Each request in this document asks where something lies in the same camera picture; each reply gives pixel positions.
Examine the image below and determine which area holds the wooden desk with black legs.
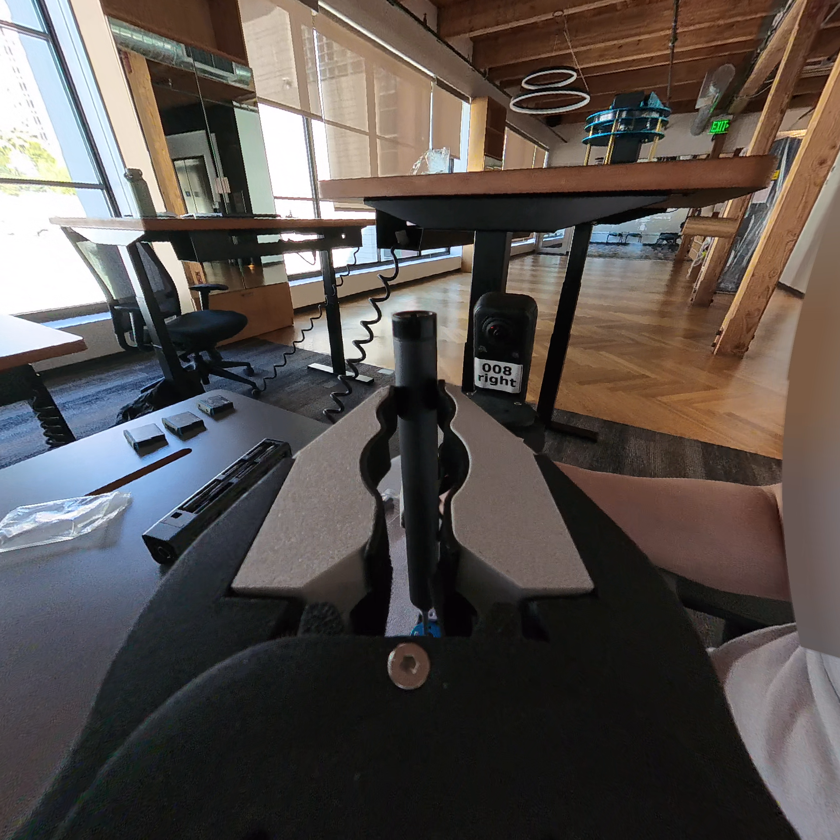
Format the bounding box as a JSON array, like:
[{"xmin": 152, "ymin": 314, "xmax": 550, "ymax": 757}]
[{"xmin": 50, "ymin": 213, "xmax": 378, "ymax": 395}]

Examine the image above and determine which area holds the person's right forearm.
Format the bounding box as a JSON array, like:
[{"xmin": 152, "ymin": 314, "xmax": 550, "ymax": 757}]
[{"xmin": 556, "ymin": 461, "xmax": 798, "ymax": 603}]

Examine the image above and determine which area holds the wooden support beam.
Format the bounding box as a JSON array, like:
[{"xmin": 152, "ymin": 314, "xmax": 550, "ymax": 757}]
[{"xmin": 712, "ymin": 62, "xmax": 840, "ymax": 358}]

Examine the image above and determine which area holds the dark grey desk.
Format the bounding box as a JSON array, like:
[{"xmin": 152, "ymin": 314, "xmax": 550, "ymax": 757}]
[{"xmin": 0, "ymin": 392, "xmax": 342, "ymax": 840}]

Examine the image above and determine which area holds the person's white garment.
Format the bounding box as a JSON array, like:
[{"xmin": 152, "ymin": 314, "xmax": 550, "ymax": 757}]
[{"xmin": 707, "ymin": 620, "xmax": 840, "ymax": 840}]

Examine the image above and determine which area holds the black office chair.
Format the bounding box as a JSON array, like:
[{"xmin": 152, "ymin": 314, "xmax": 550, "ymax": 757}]
[{"xmin": 62, "ymin": 226, "xmax": 263, "ymax": 396}]

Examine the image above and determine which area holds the tall wooden standing desk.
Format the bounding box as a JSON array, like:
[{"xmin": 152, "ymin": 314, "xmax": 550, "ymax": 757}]
[{"xmin": 318, "ymin": 155, "xmax": 777, "ymax": 442}]

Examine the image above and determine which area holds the silver air duct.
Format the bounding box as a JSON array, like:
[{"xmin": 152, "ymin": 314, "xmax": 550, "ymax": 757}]
[{"xmin": 108, "ymin": 18, "xmax": 253, "ymax": 74}]

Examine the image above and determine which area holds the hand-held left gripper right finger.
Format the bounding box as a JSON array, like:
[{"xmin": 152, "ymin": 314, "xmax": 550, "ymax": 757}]
[{"xmin": 430, "ymin": 385, "xmax": 595, "ymax": 610}]

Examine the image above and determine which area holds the long black bit case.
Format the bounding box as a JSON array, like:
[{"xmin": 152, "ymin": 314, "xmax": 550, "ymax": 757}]
[{"xmin": 142, "ymin": 438, "xmax": 293, "ymax": 565}]

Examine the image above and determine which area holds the large white ring lamp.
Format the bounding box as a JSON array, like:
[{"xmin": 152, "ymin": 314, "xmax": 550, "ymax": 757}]
[{"xmin": 510, "ymin": 88, "xmax": 592, "ymax": 114}]

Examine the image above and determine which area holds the brown desk with slot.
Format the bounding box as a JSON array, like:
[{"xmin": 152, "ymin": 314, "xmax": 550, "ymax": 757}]
[{"xmin": 0, "ymin": 314, "xmax": 88, "ymax": 448}]

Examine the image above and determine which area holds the blue tiered robot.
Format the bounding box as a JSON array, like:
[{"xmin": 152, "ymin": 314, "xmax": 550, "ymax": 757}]
[{"xmin": 584, "ymin": 92, "xmax": 672, "ymax": 161}]

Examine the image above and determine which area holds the black coiled cable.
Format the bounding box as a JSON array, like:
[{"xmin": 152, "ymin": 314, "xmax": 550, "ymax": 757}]
[
  {"xmin": 323, "ymin": 244, "xmax": 401, "ymax": 422},
  {"xmin": 259, "ymin": 248, "xmax": 361, "ymax": 391}
]

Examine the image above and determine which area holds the grey water bottle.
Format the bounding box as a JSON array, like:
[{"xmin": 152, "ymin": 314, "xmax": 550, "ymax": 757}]
[{"xmin": 125, "ymin": 167, "xmax": 156, "ymax": 217}]

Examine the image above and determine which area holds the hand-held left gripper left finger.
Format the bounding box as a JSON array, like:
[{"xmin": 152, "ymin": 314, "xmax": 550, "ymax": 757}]
[{"xmin": 231, "ymin": 386, "xmax": 400, "ymax": 614}]

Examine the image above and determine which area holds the dark grey electric screwdriver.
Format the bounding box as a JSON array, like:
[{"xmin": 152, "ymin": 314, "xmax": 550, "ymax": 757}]
[{"xmin": 391, "ymin": 310, "xmax": 441, "ymax": 621}]

